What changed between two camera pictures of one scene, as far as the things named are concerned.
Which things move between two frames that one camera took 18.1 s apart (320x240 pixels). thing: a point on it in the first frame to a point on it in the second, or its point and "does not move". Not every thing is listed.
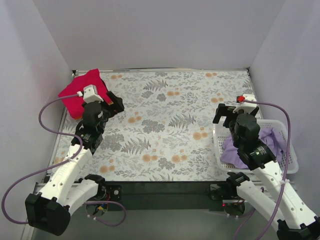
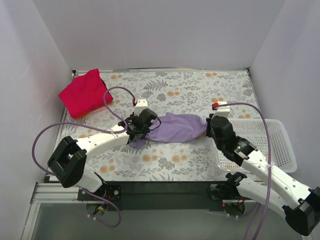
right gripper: x=225 y=111 to x=208 y=128
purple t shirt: x=229 y=156 to x=174 y=128
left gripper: x=113 y=102 to x=136 y=135
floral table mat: x=165 y=132 does not move
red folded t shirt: x=72 y=105 does not move
